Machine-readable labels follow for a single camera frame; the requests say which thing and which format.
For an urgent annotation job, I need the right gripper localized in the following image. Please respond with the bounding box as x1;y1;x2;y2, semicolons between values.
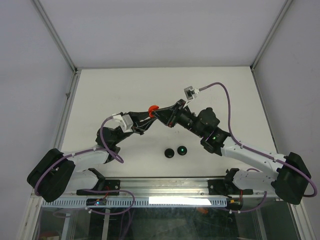
151;99;205;139

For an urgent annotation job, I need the red case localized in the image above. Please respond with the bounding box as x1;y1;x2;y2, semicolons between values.
148;105;159;118

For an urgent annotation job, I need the black case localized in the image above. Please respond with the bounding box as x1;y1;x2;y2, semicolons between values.
164;148;175;159
177;145;188;156

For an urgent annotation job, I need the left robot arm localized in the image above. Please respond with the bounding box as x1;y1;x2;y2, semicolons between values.
26;110;155;202

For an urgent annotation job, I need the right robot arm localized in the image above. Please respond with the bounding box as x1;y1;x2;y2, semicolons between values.
148;99;312;205

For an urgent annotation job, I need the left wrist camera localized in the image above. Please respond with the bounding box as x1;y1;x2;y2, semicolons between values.
112;113;134;133

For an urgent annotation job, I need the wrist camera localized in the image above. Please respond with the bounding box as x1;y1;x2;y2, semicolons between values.
112;113;134;133
184;86;200;108

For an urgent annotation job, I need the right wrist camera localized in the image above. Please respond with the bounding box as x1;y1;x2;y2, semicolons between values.
184;86;200;108

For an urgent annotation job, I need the aluminium mounting rail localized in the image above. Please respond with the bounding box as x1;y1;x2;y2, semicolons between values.
36;177;264;202

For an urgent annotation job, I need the slotted cable duct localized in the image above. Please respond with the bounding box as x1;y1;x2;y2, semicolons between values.
42;196;227;208

